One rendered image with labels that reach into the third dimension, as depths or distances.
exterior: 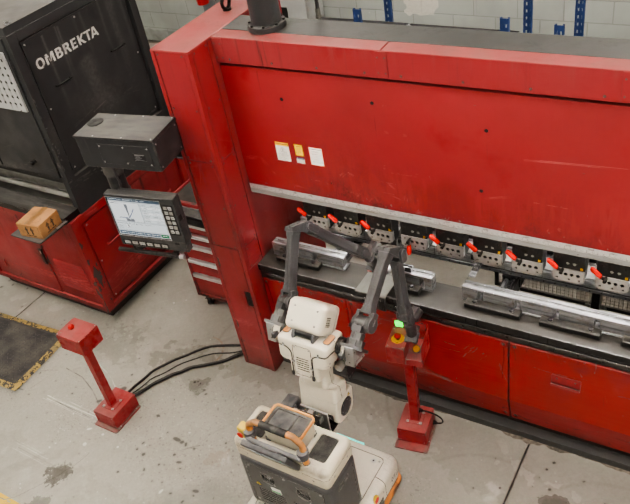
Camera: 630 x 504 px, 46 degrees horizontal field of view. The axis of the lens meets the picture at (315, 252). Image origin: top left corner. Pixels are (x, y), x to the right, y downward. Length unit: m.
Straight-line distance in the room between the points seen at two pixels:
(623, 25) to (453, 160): 4.35
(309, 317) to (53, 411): 2.53
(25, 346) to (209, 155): 2.59
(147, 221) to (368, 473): 1.82
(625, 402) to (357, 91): 2.05
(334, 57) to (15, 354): 3.57
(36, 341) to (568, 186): 4.13
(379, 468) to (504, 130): 1.91
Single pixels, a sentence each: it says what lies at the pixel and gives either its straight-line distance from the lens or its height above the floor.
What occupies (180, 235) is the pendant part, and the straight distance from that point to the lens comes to 4.17.
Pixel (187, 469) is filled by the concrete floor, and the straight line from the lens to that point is 4.80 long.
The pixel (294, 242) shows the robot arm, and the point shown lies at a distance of 3.69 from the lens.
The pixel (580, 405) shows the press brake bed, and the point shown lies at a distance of 4.25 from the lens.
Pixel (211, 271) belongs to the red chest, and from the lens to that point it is 5.43.
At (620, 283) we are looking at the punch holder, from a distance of 3.74.
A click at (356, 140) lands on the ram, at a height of 1.80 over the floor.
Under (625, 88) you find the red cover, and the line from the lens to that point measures 3.18.
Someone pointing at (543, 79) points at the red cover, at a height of 2.23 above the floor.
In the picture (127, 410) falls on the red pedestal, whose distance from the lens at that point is 5.17.
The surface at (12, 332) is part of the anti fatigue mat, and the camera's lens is 6.29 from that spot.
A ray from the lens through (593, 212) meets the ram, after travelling 3.54.
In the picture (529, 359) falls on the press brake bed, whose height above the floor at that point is 0.68.
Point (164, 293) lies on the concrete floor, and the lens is 6.04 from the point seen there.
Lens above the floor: 3.69
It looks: 38 degrees down
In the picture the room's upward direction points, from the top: 11 degrees counter-clockwise
